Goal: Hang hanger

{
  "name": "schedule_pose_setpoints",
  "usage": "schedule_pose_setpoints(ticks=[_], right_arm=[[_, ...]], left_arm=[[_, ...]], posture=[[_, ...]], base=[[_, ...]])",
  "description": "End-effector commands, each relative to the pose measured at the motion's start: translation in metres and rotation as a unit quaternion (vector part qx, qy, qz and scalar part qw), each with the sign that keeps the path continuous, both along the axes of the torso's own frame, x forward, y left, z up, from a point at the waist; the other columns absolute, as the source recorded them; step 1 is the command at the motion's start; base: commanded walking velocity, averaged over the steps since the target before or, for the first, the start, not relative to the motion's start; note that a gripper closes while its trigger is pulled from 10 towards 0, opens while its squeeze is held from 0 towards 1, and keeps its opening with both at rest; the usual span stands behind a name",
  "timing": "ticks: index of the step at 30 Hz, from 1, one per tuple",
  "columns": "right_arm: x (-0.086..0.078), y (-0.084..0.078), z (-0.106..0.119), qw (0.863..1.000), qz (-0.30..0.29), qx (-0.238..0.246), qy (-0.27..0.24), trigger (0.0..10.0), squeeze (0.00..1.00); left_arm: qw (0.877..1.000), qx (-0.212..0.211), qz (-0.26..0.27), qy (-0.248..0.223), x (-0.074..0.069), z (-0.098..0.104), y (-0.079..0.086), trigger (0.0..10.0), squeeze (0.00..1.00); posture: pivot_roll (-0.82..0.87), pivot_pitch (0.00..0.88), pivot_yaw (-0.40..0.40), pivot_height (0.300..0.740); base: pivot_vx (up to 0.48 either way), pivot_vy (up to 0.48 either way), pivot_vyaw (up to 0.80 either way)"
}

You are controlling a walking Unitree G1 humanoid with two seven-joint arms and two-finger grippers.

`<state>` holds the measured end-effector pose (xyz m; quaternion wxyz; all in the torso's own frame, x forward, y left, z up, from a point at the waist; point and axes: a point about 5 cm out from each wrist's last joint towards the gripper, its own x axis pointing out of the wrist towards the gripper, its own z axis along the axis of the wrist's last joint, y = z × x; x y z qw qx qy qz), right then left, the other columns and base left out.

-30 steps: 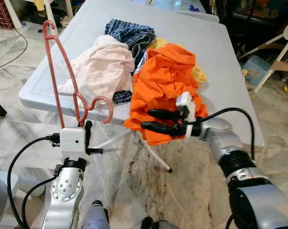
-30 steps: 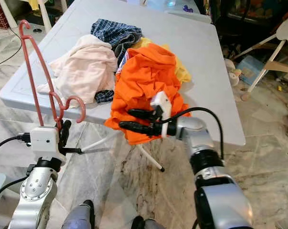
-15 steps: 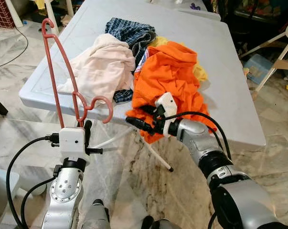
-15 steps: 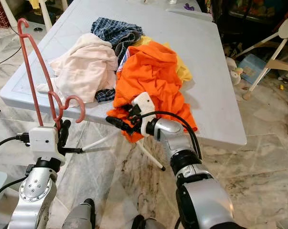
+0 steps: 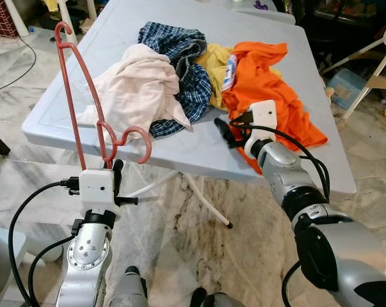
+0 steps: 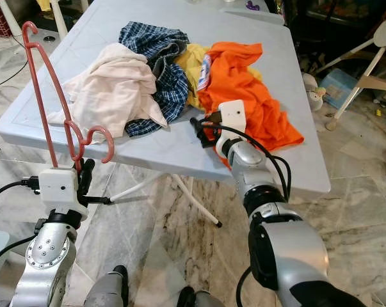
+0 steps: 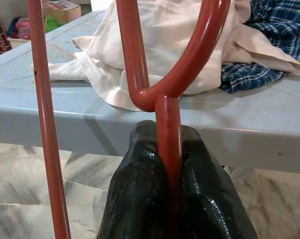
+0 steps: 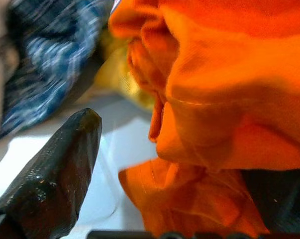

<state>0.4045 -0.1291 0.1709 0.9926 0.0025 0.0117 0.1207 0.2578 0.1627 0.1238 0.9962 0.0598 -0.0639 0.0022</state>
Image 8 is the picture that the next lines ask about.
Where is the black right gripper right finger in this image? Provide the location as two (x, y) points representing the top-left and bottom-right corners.
(240, 168), (300, 235)

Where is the orange logo t-shirt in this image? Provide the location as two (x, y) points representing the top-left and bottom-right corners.
(108, 0), (300, 239)

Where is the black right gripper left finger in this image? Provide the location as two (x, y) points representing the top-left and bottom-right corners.
(0, 108), (102, 239)

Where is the yellow garment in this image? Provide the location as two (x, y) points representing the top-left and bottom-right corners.
(94, 29), (158, 112)

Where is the cream pink garment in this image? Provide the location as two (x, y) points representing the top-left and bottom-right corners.
(0, 32), (18, 140)

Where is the dark blue plaid garment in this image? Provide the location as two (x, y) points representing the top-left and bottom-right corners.
(0, 0), (110, 142)

